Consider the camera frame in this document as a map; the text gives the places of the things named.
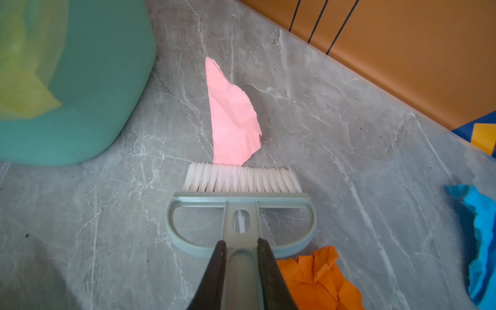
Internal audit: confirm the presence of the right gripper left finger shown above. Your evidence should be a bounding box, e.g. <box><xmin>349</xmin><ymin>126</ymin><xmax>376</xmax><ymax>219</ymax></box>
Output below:
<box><xmin>187</xmin><ymin>240</ymin><xmax>227</xmax><ymax>310</ymax></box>

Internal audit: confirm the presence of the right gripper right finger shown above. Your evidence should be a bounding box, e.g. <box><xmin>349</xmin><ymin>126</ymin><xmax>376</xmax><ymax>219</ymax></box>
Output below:
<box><xmin>257</xmin><ymin>238</ymin><xmax>298</xmax><ymax>310</ymax></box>

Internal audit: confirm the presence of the grey-blue hand brush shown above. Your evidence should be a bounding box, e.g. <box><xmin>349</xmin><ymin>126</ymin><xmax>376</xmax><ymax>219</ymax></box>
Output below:
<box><xmin>167</xmin><ymin>162</ymin><xmax>316</xmax><ymax>309</ymax></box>

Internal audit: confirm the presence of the large crumpled orange paper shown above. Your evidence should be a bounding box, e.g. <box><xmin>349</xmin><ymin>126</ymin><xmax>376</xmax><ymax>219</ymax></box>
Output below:
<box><xmin>277</xmin><ymin>246</ymin><xmax>364</xmax><ymax>310</ymax></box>

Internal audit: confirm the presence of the pink paper scrap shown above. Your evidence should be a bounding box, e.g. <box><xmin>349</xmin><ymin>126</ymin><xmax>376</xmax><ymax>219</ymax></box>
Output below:
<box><xmin>205</xmin><ymin>58</ymin><xmax>262</xmax><ymax>166</ymax></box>

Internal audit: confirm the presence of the blue paper scrap far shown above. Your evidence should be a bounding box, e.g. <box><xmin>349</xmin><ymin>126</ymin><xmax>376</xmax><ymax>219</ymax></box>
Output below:
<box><xmin>445</xmin><ymin>184</ymin><xmax>495</xmax><ymax>309</ymax></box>

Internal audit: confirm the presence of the green plastic trash bin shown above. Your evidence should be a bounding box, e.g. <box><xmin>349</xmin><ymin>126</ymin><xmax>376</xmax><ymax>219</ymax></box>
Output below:
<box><xmin>1</xmin><ymin>1</ymin><xmax>156</xmax><ymax>166</ymax></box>

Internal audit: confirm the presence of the clear yellow bin liner bag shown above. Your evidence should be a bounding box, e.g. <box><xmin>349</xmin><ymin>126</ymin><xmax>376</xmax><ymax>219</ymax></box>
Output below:
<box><xmin>1</xmin><ymin>1</ymin><xmax>68</xmax><ymax>121</ymax></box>

